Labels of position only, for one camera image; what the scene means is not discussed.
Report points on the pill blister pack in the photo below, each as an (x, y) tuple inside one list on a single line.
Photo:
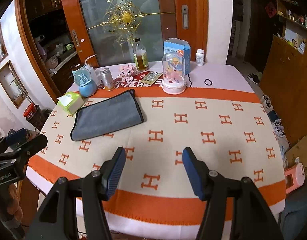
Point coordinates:
[(151, 78)]

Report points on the wooden picture frame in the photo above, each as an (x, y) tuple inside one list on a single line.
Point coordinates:
[(0, 76)]

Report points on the green tissue pack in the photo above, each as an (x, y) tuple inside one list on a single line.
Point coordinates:
[(71, 102)]

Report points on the glass bottle with yellow liquid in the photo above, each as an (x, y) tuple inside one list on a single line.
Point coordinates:
[(141, 60)]

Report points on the person's left hand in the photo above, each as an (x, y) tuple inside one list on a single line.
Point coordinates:
[(13, 202)]

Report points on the pink duck dome ornament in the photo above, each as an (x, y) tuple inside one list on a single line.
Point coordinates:
[(174, 75)]

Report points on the white pill bottle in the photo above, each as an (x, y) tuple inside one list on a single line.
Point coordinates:
[(200, 58)]

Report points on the white device with tube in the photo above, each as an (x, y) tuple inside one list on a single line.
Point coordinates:
[(93, 73)]

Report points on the row of shoes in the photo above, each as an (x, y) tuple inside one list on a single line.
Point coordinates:
[(276, 122)]

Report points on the grey towel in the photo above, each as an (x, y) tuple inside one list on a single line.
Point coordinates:
[(106, 115)]

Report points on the cardboard box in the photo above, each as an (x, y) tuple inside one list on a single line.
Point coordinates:
[(299, 147)]

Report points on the blue snow globe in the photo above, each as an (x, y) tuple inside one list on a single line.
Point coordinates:
[(86, 86)]

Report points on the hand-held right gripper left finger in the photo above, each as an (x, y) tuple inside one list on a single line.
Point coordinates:
[(115, 173)]

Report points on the wooden cabinet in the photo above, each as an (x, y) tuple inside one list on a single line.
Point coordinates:
[(286, 80)]

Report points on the silver metal can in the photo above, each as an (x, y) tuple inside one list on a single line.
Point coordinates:
[(107, 78)]

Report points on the red printed cloth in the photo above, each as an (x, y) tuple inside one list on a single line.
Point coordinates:
[(146, 83)]

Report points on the blue carton box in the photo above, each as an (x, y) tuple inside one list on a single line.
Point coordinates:
[(186, 60)]

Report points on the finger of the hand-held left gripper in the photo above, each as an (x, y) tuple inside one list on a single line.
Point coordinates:
[(17, 133), (31, 145)]

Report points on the gold door ornament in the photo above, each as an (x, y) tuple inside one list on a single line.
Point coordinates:
[(126, 17)]

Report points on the black sneaker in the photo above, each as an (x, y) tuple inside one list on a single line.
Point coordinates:
[(254, 78)]

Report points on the pink plastic device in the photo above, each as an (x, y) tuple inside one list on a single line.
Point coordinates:
[(294, 177)]

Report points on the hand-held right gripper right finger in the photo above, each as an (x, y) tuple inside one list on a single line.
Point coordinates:
[(191, 173)]

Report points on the pink pig toy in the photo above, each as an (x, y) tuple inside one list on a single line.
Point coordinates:
[(128, 70)]

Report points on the red bucket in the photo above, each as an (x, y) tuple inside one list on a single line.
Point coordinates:
[(31, 111)]

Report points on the orange patterned blanket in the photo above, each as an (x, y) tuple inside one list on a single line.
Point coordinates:
[(193, 120)]

